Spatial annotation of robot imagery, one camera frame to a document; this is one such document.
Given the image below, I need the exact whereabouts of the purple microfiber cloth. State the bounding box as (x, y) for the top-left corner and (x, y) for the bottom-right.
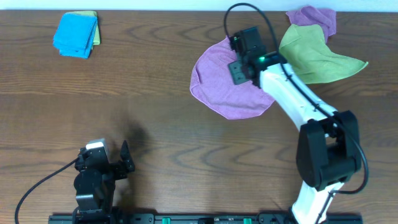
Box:
(190, 38), (274, 119)

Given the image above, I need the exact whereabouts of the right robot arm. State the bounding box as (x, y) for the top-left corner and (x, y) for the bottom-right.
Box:
(228, 52), (369, 223)

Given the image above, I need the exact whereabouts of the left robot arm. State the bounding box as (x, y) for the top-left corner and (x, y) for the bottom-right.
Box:
(72, 139), (135, 223)

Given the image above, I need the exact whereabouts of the green microfiber cloth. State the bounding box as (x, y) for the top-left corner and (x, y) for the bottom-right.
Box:
(279, 24), (368, 84)

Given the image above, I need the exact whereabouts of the crumpled purple cloth at back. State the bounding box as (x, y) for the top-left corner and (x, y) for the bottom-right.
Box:
(285, 6), (336, 42)

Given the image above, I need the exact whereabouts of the folded green cloth under blue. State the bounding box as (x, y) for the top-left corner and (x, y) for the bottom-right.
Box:
(70, 11), (101, 45)

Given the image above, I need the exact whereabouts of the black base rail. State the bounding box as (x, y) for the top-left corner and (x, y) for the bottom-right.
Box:
(48, 213), (363, 224)

